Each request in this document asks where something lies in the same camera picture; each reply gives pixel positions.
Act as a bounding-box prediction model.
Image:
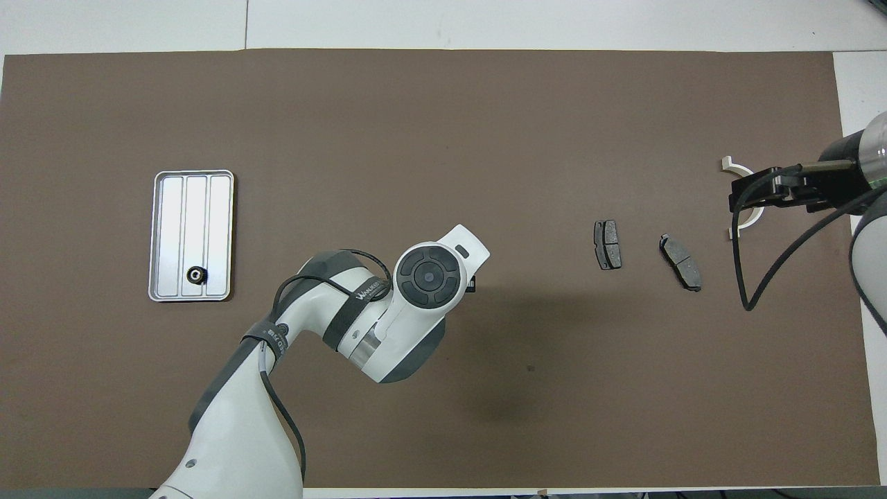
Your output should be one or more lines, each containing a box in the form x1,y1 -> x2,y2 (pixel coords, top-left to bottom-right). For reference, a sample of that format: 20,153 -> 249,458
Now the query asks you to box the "dark rectangular brake pad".
594,220 -> 623,271

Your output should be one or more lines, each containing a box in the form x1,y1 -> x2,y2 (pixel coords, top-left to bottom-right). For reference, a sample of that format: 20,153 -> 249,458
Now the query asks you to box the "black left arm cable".
260,248 -> 396,486

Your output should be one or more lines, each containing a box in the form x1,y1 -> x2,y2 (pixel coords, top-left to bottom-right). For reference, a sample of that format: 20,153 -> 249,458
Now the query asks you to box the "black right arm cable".
732,163 -> 887,312

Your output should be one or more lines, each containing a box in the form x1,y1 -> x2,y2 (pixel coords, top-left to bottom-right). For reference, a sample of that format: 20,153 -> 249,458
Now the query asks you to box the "silver metal tray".
148,170 -> 235,303

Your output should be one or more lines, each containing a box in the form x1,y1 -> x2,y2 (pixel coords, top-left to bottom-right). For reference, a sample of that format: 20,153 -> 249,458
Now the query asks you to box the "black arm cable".
732,163 -> 887,312
260,248 -> 396,486

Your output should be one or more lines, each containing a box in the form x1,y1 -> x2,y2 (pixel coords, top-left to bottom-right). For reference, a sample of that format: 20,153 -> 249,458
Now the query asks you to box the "brown table mat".
0,49 -> 881,489

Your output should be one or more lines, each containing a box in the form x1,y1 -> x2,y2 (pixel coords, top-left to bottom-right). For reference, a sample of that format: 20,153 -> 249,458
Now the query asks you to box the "dark eared brake pad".
658,234 -> 703,293

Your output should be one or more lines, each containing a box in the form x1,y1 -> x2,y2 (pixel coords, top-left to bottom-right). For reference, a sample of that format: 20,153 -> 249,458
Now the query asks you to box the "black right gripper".
729,135 -> 872,213

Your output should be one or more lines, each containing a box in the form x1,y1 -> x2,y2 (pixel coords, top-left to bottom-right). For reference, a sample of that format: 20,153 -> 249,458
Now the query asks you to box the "white curved plastic part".
721,157 -> 764,240

